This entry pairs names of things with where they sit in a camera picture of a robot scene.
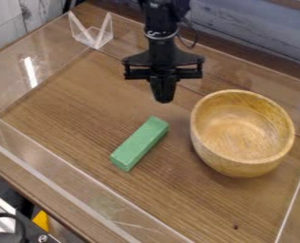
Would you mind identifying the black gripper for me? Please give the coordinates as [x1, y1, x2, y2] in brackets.
[123, 30, 205, 103]

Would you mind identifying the green rectangular block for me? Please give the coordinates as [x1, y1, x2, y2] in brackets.
[111, 116, 169, 172]

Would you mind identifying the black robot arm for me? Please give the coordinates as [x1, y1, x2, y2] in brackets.
[123, 0, 205, 103]

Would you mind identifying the brown wooden bowl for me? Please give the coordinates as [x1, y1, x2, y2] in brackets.
[191, 89, 295, 178]

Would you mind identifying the yellow tag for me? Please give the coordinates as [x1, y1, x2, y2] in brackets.
[33, 211, 50, 232]

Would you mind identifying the clear acrylic corner bracket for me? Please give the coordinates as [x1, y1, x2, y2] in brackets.
[68, 11, 113, 49]

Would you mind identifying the clear acrylic tray wall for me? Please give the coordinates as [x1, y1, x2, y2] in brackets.
[0, 119, 193, 243]

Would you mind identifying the black cable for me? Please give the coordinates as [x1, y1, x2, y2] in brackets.
[0, 212, 29, 243]

